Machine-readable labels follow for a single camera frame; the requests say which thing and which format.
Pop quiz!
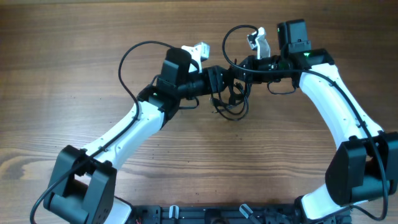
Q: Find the black camera cable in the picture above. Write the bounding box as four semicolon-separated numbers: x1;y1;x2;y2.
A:
29;40;200;224
221;24;389;222

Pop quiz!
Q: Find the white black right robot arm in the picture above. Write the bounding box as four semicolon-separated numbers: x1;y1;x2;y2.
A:
231;19;397;223

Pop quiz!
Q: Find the black right camera cable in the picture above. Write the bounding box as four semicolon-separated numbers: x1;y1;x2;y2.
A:
221;24;389;222

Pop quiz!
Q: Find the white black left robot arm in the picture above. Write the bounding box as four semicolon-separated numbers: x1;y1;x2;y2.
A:
42;48;233;223

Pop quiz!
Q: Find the black USB cable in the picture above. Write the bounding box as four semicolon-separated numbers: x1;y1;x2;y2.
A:
210;79;251;121

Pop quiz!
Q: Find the black left camera cable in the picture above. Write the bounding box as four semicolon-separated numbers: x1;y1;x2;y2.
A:
29;40;200;224

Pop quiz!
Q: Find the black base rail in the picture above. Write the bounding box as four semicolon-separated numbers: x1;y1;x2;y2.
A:
133;203;352;224

